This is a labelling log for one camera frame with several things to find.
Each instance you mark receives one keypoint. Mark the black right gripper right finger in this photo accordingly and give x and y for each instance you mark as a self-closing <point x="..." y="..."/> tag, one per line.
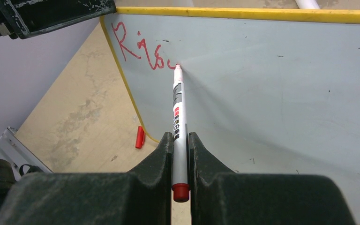
<point x="220" y="196"/>

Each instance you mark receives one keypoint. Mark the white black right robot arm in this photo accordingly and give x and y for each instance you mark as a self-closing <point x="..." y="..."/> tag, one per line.
<point x="142" y="196"/>

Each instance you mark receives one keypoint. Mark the yellow framed whiteboard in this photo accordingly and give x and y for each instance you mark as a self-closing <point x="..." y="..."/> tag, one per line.
<point x="267" y="90"/>

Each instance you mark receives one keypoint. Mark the red marker cap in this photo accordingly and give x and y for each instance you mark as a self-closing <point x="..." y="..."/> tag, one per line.
<point x="140" y="138"/>

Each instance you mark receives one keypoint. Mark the white red whiteboard marker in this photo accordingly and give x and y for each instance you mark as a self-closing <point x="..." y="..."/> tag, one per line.
<point x="180" y="185"/>

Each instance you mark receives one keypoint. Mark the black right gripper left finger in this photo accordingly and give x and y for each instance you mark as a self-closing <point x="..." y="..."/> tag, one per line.
<point x="141" y="196"/>

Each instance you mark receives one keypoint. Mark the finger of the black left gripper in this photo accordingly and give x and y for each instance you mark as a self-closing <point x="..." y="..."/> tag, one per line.
<point x="28" y="18"/>

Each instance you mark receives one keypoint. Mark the white PVC pipe frame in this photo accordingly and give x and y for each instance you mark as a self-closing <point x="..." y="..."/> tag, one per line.
<point x="307" y="4"/>

